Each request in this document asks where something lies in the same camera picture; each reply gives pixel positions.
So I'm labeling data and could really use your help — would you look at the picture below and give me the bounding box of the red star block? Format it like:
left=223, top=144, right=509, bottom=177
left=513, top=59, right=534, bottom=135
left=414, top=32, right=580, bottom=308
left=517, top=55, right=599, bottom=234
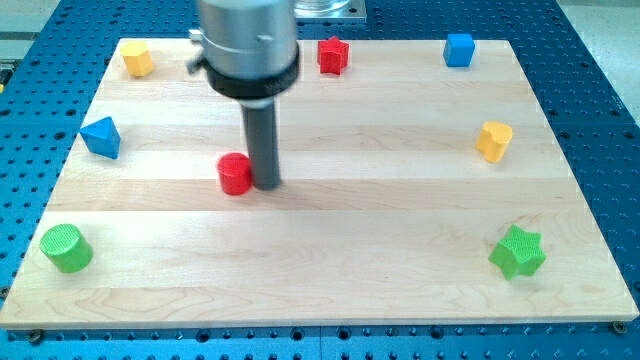
left=317, top=36, right=350, bottom=75

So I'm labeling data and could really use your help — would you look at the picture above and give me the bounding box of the blue cube block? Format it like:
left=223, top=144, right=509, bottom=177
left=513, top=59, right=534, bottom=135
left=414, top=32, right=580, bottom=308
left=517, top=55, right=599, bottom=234
left=443, top=33, right=475, bottom=67

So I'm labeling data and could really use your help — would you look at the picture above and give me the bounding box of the yellow hexagon block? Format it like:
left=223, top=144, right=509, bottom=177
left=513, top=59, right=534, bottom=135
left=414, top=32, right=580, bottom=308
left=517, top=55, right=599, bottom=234
left=120, top=41, right=154, bottom=77

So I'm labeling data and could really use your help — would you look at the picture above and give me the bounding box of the light wooden board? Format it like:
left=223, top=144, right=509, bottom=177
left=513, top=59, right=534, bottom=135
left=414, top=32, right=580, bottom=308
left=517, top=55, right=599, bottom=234
left=1, top=39, right=638, bottom=329

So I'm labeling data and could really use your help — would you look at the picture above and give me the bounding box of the yellow heart block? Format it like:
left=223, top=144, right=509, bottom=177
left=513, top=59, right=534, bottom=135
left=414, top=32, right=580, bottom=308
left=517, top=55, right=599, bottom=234
left=476, top=121, right=513, bottom=163

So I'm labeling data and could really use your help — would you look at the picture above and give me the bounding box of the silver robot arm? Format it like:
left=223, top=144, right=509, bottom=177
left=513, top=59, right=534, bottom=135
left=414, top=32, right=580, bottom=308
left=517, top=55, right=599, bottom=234
left=187, top=0, right=300, bottom=190

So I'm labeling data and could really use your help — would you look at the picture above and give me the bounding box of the green star block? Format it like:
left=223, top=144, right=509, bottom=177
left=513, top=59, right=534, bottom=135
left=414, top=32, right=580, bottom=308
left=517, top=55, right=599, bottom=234
left=488, top=225, right=546, bottom=280

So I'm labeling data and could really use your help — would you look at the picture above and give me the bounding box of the blue triangle block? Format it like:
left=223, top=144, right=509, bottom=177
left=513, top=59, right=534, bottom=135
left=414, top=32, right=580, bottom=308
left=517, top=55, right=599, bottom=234
left=80, top=117, right=121, bottom=159

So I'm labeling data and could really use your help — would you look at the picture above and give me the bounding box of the green cylinder block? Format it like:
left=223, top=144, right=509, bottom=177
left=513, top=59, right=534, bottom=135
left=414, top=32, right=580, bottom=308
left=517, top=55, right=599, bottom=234
left=39, top=224, right=94, bottom=273

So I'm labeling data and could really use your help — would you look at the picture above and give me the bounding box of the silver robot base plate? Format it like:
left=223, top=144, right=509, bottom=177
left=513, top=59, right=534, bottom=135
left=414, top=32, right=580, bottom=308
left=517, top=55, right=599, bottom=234
left=294, top=0, right=367, bottom=24

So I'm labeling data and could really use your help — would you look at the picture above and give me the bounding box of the red cylinder block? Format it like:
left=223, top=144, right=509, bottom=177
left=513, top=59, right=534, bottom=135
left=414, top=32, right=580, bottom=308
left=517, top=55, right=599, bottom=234
left=217, top=152, right=252, bottom=195

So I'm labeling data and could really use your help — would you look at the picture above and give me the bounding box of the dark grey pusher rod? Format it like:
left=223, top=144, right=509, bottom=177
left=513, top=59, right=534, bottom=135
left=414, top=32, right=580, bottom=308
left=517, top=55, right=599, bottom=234
left=241, top=99, right=281, bottom=191

